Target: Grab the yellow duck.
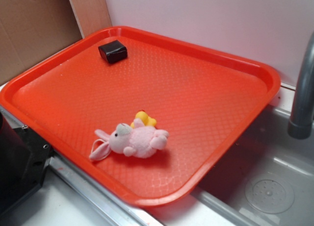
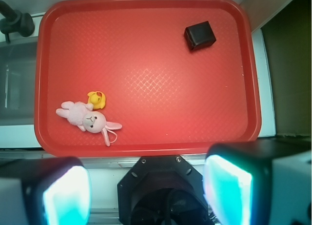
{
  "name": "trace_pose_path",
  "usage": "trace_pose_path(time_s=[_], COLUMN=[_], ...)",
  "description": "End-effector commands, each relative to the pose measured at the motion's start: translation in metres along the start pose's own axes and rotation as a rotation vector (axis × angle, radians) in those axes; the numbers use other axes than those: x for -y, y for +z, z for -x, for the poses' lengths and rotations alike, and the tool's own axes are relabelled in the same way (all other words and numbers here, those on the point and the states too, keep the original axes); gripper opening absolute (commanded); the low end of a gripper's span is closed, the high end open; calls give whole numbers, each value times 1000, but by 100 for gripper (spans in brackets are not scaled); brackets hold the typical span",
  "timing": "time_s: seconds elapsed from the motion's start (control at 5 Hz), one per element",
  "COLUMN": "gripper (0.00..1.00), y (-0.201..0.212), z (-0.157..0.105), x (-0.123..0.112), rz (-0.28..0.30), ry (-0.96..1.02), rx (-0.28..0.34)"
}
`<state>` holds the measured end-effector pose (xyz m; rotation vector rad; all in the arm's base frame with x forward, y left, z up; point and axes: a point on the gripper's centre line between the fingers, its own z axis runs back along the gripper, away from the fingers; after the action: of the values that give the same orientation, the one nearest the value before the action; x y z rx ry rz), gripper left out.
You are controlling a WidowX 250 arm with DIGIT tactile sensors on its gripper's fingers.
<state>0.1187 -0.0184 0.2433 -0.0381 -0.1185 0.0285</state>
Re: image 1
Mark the silver metal rail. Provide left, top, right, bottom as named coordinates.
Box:
left=0, top=105, right=153, bottom=226

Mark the grey toy sink basin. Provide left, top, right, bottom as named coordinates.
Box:
left=151, top=87, right=314, bottom=226

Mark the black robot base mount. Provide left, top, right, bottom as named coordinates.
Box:
left=0, top=115, right=52, bottom=216

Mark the grey sink faucet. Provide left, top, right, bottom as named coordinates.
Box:
left=288, top=35, right=314, bottom=139

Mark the pink plush bunny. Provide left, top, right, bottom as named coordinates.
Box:
left=89, top=118, right=169, bottom=161

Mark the orange plastic tray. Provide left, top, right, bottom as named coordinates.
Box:
left=0, top=26, right=281, bottom=208

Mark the small black block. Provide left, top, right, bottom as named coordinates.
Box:
left=98, top=40, right=128, bottom=64

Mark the yellow rubber duck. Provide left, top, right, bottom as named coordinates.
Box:
left=131, top=110, right=157, bottom=128

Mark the brown cardboard panel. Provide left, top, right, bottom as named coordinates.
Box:
left=0, top=0, right=111, bottom=84

